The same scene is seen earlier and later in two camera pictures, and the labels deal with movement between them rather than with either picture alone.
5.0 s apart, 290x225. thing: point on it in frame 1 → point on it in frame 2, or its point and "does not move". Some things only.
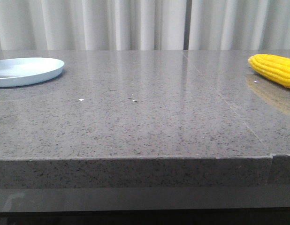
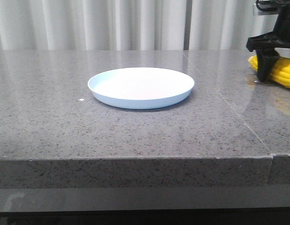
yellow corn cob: x=279 y=69 does not move
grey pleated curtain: x=145 y=25 does not move
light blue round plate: x=19 y=71 → x=141 y=88
